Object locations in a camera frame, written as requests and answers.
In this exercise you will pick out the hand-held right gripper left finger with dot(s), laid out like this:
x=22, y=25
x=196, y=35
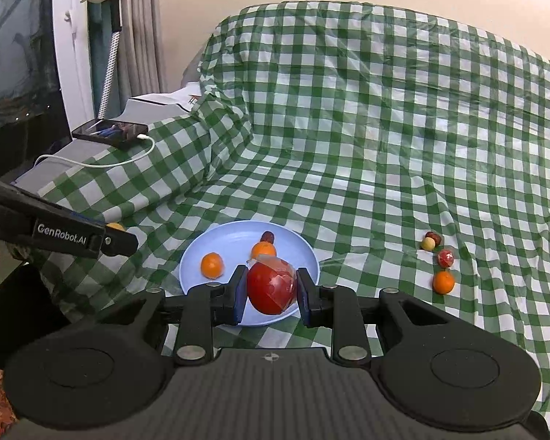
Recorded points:
x=238, y=298

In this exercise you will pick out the yellow-brown longan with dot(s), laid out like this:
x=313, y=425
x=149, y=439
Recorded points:
x=428, y=244

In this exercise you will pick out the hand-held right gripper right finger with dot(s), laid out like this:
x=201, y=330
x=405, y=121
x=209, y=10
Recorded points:
x=304, y=300

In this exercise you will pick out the green checkered tablecloth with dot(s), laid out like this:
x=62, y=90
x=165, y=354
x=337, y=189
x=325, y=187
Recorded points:
x=371, y=123

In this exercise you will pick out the plastic-wrapped orange tangerine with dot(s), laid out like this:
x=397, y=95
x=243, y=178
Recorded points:
x=115, y=227

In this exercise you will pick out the grey curtain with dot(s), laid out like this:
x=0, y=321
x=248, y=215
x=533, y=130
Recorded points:
x=142, y=32

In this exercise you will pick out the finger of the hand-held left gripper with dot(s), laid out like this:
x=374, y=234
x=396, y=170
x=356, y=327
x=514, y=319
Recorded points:
x=121, y=242

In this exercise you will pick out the white window frame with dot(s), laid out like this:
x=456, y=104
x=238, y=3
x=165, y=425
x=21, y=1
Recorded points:
x=73, y=55

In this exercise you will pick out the plastic-wrapped red fruit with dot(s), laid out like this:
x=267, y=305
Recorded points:
x=270, y=289
x=445, y=258

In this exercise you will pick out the dark red date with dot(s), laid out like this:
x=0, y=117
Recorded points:
x=267, y=237
x=436, y=237

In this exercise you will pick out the light blue plate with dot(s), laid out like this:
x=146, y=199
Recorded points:
x=238, y=244

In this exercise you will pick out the black smartphone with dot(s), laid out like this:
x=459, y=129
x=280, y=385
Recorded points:
x=110, y=130

